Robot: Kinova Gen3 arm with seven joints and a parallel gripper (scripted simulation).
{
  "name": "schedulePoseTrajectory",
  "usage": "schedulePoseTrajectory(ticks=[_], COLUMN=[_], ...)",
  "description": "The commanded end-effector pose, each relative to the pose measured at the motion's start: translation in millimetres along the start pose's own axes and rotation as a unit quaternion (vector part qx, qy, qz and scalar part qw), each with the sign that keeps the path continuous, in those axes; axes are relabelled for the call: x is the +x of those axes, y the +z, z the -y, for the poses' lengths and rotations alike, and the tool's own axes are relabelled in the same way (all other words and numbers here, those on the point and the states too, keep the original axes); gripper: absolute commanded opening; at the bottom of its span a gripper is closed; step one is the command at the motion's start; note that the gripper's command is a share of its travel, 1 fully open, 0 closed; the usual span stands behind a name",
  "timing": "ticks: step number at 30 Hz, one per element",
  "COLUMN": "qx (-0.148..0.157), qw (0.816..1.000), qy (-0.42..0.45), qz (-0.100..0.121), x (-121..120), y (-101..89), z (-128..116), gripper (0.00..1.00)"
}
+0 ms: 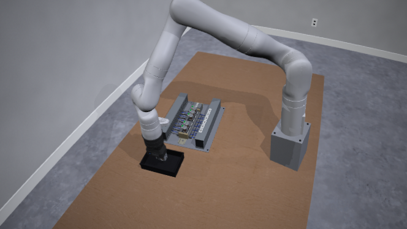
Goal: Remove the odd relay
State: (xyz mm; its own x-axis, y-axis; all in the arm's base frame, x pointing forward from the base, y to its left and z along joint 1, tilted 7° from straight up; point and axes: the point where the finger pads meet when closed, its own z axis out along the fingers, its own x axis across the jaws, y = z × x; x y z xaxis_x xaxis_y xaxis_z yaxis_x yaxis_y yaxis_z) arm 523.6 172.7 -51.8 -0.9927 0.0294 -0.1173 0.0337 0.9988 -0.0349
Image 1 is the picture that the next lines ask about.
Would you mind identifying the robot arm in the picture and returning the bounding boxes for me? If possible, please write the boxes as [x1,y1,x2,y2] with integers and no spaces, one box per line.
[131,0,313,137]

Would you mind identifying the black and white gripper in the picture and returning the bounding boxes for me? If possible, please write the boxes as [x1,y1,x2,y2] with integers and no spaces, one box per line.
[141,117,170,161]

